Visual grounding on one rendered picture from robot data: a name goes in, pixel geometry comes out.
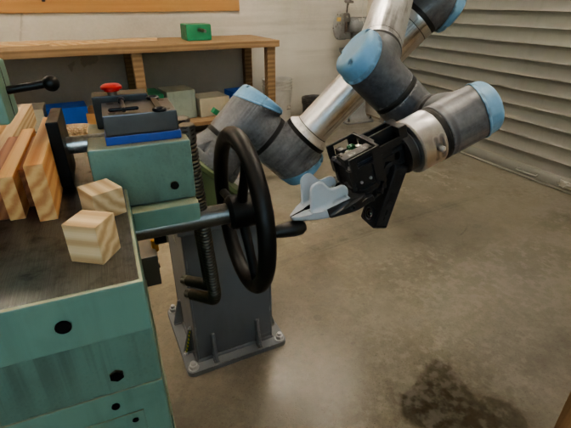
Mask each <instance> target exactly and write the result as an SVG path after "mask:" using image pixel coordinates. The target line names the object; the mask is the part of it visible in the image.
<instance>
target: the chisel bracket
mask: <svg viewBox="0 0 571 428"><path fill-rule="evenodd" d="M6 86H11V84H10V81H9V78H8V73H7V71H6V67H5V64H4V62H3V59H1V58H0V126H3V125H8V124H10V123H11V122H12V120H13V119H14V118H15V116H16V115H17V113H18V107H17V104H16V101H15V98H14V94H7V91H6Z"/></svg>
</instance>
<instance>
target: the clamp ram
mask: <svg viewBox="0 0 571 428"><path fill-rule="evenodd" d="M45 127H46V130H47V133H48V139H49V142H50V145H51V148H52V151H53V155H54V160H55V164H56V166H57V170H58V174H59V179H60V181H61V185H62V187H69V186H73V185H74V178H75V170H76V162H75V158H74V155H73V154H78V153H86V152H87V147H88V139H89V138H94V137H103V136H104V135H105V133H104V132H103V133H95V134H86V135H78V136H69V134H68V131H67V127H66V124H65V118H64V114H63V110H62V108H52V109H50V111H49V114H48V118H47V120H46V122H45Z"/></svg>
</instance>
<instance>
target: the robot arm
mask: <svg viewBox="0 0 571 428"><path fill-rule="evenodd" d="M465 5H466V0H373V2H372V4H371V6H370V11H369V13H368V15H367V18H366V20H365V24H364V26H363V29H362V31H361V32H359V33H358V34H357V35H356V36H355V37H353V38H352V39H351V40H350V42H349V43H348V44H347V45H346V47H345V48H344V49H343V50H342V52H341V55H340V56H339V57H338V59H337V62H336V69H337V71H338V73H339V75H338V76H337V77H336V78H335V79H334V80H333V81H332V83H331V84H330V85H329V86H328V87H327V88H326V89H325V90H324V91H323V92H322V93H321V95H320V96H319V97H318V98H317V99H316V100H315V101H314V102H313V103H312V104H311V105H310V106H309V107H308V108H307V109H306V110H305V111H304V112H303V113H302V114H301V115H300V116H292V117H291V118H290V119H289V120H288V121H284V120H283V119H282V118H281V117H280V115H282V112H283V110H282V109H281V108H280V107H279V106H278V105H277V104H276V103H275V102H274V101H273V100H271V99H270V98H268V97H267V96H266V95H264V94H263V93H261V92H260V91H258V90H257V89H256V88H254V87H252V86H250V85H242V86H241V87H240V88H239V89H238V90H237V91H236V92H235V93H234V94H233V96H232V97H231V98H230V99H229V101H228V102H227V103H226V105H225V106H224V107H223V108H222V109H221V110H220V111H219V113H218V114H217V115H216V117H215V118H214V119H213V120H212V122H211V123H210V124H209V126H208V127H207V128H206V129H205V130H204V131H202V132H200V133H198V134H197V135H196V137H197V139H196V140H197V141H196V143H197V144H198V145H197V146H196V147H197V148H198V150H197V151H198V152H199V154H198V155H199V156H200V157H199V159H200V161H201V162H203V163H204V164H205V165H206V166H208V167H209V168H210V169H212V170H213V157H214V149H215V143H216V140H217V137H218V134H219V133H220V131H221V130H222V129H224V128H225V127H228V126H234V127H238V128H239V129H241V130H242V131H243V132H244V133H245V134H246V135H247V137H248V138H249V139H250V140H251V142H252V144H253V146H254V148H255V150H256V151H257V154H258V157H259V159H260V161H261V163H262V164H264V165H265V166H266V167H267V168H268V169H269V170H270V171H271V172H273V173H274V174H275V175H276V176H278V177H279V178H280V179H281V180H283V181H285V182H286V183H288V184H290V185H298V184H300V187H301V202H300V203H299V204H298V205H297V206H296V208H295V209H294V210H293V211H292V213H291V215H290V217H291V219H292V220H293V221H309V220H320V219H325V218H328V217H330V218H333V217H339V216H341V215H345V214H348V213H351V212H354V211H357V210H359V209H361V208H362V207H364V209H363V211H362V214H361V217H362V219H363V220H364V221H366V222H367V223H368V224H369V225H370V226H371V227H373V228H386V227H387V224H388V221H389V218H390V216H391V214H392V211H393V207H394V205H395V202H396V199H397V197H398V194H399V191H400V188H401V185H402V182H403V181H404V176H405V173H409V172H417V173H419V172H424V171H425V170H426V169H428V168H430V167H432V166H435V165H436V164H438V163H439V162H441V161H444V160H446V159H448V158H450V157H451V156H452V155H455V154H457V153H458V152H460V151H462V150H464V149H466V148H467V147H469V146H471V145H473V144H475V143H476V142H478V141H480V140H482V139H484V138H488V137H490V135H491V134H492V133H494V132H496V131H498V130H499V129H500V127H501V126H502V124H503V121H504V118H505V109H504V105H503V102H502V100H501V98H500V95H499V94H498V93H497V92H496V90H495V89H494V88H493V87H492V86H490V85H489V84H488V83H486V82H473V83H467V84H466V85H465V86H464V87H463V88H461V89H458V90H456V91H454V92H447V93H434V94H430V93H429V92H428V91H427V90H426V89H425V88H424V87H423V85H422V84H421V83H420V82H419V81H418V80H417V79H416V77H415V76H414V75H413V74H412V73H411V72H410V70H409V69H408V68H407V67H406V66H405V65H404V63H403V61H404V60H405V59H406V58H407V57H408V56H409V55H410V54H411V53H412V52H413V51H414V50H415V49H416V48H417V47H418V46H419V45H420V44H421V43H422V42H423V41H424V40H425V39H426V38H427V37H428V36H430V35H431V34H432V33H433V32H437V33H439V32H441V31H444V30H445V29H446V28H447V27H449V26H450V25H451V24H452V23H453V22H454V21H455V20H456V19H457V18H458V16H459V15H460V14H461V12H462V10H463V9H464V7H465ZM364 101H366V102H367V103H368V104H369V105H370V106H371V107H372V108H373V109H374V110H375V111H376V112H377V114H378V115H379V116H380V117H381V118H382V119H383V120H384V122H383V123H382V124H381V125H379V126H377V127H374V128H372V129H370V130H369V131H367V132H364V133H362V134H360V135H358V134H357V133H355V132H353V133H351V134H349V135H347V136H346V137H344V138H341V139H339V140H337V141H336V142H334V143H332V144H329V145H327V146H325V141H326V139H327V138H328V137H329V136H330V135H331V134H332V133H333V132H334V131H335V130H336V129H337V128H338V127H339V126H340V125H341V124H342V123H343V122H344V121H345V120H346V119H347V118H348V117H349V116H350V115H351V114H352V113H353V112H354V111H355V110H356V109H357V108H358V107H359V106H360V105H361V104H362V103H363V102H364ZM345 139H346V140H347V141H348V146H347V148H346V149H343V148H341V147H340V146H339V147H337V148H336V149H335V150H334V147H333V146H334V145H336V144H339V143H340V142H342V141H343V140H345ZM357 141H358V142H359V143H358V142H357ZM325 147H326V150H327V153H328V156H329V159H330V161H331V166H332V169H333V171H334V172H335V173H336V176H335V177H332V176H327V177H324V178H322V179H317V178H316V177H315V176H314V174H315V173H316V172H317V170H318V169H319V167H320V166H321V162H323V159H324V157H323V155H322V152H323V151H324V150H325ZM335 151H336V153H335ZM228 173H229V182H230V183H234V182H235V180H236V179H237V177H238V176H239V173H240V159H239V157H238V155H237V154H236V152H235V149H234V147H233V146H232V144H231V147H230V150H229V166H228Z"/></svg>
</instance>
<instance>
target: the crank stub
mask: <svg viewBox="0 0 571 428"><path fill-rule="evenodd" d="M275 229H276V238H287V237H295V236H298V235H302V234H304V232H305V231H306V230H307V226H306V223H305V222H304V221H293V220H292V221H289V222H284V223H282V224H279V225H276V226H275Z"/></svg>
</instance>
